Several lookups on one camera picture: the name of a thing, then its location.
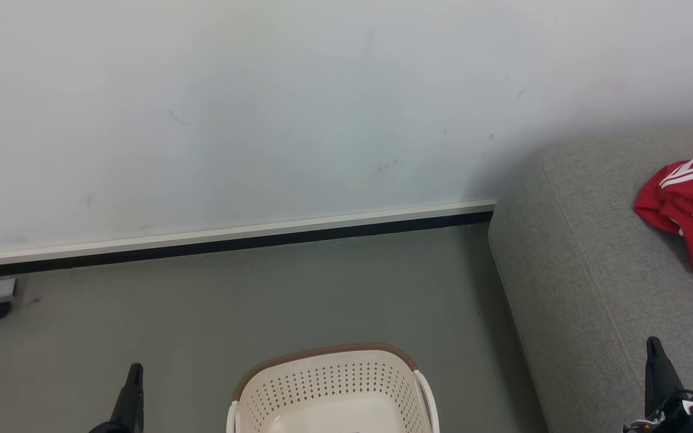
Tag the grey fabric sofa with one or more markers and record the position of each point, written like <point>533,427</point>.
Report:
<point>593,270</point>

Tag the white and black baseboard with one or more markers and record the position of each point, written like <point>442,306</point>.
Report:
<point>262,236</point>

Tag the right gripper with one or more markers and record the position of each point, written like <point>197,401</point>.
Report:
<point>689,418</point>

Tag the cream perforated laundry basket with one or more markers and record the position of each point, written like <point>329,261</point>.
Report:
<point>322,385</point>

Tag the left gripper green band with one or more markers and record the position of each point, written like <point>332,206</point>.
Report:
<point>106,428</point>

